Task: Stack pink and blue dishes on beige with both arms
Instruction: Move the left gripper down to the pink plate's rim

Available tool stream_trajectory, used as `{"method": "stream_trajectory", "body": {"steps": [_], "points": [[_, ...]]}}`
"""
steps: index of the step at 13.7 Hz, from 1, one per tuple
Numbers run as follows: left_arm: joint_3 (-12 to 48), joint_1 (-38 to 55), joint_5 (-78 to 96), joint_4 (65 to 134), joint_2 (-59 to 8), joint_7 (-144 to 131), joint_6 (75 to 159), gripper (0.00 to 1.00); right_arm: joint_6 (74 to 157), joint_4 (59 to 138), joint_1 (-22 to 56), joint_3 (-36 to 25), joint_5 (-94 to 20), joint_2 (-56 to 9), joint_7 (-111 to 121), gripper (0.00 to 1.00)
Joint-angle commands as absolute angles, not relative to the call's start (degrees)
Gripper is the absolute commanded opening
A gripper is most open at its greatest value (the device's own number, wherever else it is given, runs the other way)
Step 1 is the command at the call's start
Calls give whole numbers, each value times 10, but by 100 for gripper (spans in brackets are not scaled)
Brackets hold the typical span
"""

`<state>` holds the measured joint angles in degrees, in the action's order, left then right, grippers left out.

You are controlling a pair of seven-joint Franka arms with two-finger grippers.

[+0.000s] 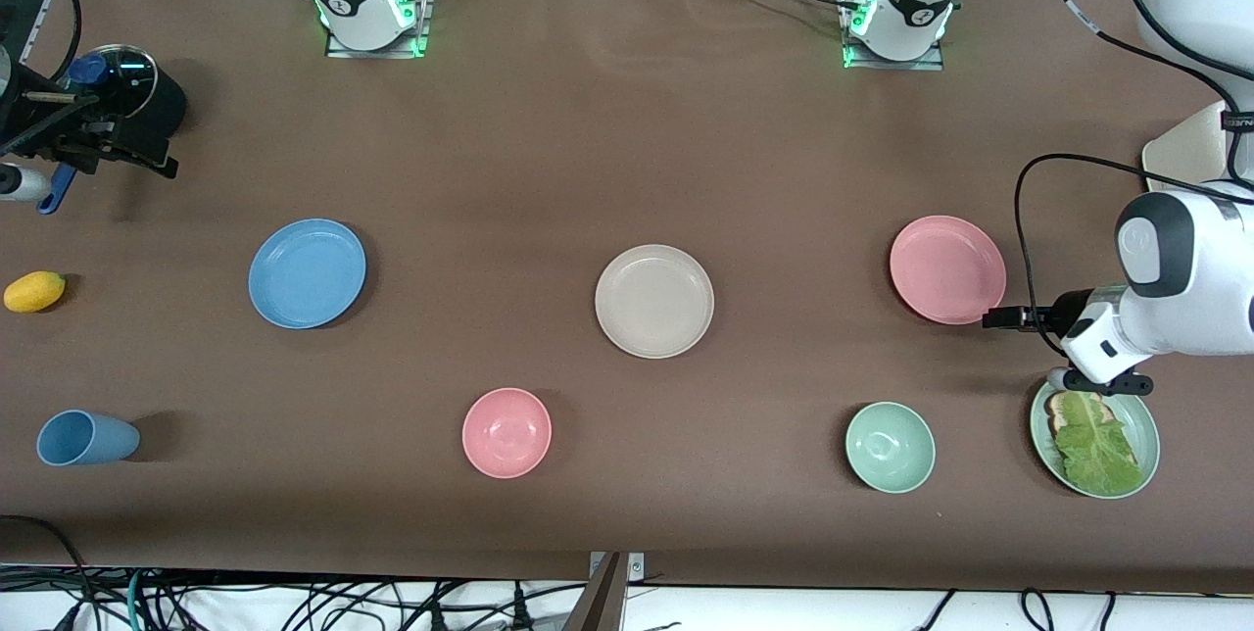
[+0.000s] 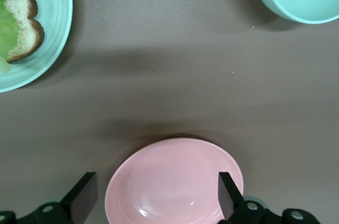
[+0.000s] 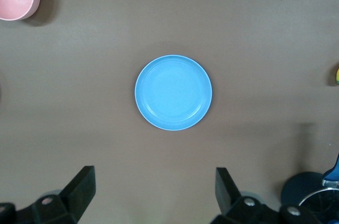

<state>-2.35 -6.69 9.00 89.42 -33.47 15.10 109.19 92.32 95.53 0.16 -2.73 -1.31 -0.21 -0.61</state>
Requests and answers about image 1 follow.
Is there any pink plate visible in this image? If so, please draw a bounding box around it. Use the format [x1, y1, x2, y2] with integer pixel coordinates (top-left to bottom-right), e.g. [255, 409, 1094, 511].
[890, 215, 1008, 326]

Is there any blue plate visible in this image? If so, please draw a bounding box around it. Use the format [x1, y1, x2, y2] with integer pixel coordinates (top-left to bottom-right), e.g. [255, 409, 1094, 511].
[248, 218, 367, 330]

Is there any toasted bread slice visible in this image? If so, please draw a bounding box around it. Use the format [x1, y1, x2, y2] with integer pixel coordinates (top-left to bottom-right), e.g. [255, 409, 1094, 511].
[1044, 392, 1113, 436]

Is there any green plate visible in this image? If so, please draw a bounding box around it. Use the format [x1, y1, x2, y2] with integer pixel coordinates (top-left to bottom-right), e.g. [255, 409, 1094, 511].
[1029, 374, 1162, 500]

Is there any green lettuce leaf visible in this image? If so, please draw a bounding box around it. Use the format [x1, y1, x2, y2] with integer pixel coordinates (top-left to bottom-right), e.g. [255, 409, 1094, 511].
[1053, 390, 1145, 497]

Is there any yellow lemon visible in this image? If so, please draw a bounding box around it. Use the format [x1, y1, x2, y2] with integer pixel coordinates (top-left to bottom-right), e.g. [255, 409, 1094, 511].
[3, 270, 67, 314]

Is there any green bowl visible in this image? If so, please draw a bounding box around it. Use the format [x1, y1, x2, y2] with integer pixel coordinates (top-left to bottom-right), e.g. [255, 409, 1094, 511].
[845, 402, 937, 495]

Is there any white toaster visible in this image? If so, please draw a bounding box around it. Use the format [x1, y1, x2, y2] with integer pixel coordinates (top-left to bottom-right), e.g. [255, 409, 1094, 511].
[1141, 100, 1237, 193]

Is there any blue cup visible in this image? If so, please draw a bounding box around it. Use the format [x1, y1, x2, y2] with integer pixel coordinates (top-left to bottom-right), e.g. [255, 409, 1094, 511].
[36, 410, 141, 467]

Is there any beige plate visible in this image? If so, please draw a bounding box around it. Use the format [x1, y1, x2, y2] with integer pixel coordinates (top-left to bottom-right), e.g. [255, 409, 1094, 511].
[595, 244, 715, 360]

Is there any brown table cover sheet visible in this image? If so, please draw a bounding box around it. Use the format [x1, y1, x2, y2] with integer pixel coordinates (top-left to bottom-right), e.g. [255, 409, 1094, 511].
[0, 0, 1254, 595]

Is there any pink bowl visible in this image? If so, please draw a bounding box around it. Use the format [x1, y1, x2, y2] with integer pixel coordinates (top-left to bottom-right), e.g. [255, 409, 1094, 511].
[461, 387, 553, 480]

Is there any black pot with blue handle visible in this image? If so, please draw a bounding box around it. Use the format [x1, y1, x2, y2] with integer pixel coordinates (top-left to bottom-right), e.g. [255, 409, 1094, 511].
[37, 48, 188, 216]

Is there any aluminium frame rail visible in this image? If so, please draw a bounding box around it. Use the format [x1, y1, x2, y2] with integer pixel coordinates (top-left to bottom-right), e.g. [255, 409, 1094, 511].
[18, 0, 99, 66]

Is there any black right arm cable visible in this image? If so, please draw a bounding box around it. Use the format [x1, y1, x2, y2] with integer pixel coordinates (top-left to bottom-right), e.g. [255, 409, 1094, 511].
[44, 0, 84, 88]

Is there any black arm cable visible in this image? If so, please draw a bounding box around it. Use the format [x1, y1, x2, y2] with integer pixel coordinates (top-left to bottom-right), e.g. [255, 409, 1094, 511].
[44, 0, 84, 88]
[1013, 0, 1254, 360]

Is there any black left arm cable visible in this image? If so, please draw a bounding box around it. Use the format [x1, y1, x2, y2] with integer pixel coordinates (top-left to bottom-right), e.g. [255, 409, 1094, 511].
[1013, 0, 1254, 360]

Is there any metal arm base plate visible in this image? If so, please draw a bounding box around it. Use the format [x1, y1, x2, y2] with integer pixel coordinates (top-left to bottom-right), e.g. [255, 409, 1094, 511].
[843, 0, 946, 72]
[323, 0, 432, 59]

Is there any black floor cable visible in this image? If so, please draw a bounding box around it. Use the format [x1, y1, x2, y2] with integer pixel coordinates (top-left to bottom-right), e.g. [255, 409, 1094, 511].
[0, 513, 96, 631]

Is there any small metal bracket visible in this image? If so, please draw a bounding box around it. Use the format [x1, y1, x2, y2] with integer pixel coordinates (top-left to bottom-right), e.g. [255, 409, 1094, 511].
[588, 553, 648, 581]

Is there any brown wooden post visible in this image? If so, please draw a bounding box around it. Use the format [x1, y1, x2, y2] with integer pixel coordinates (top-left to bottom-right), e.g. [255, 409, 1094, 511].
[563, 553, 628, 631]

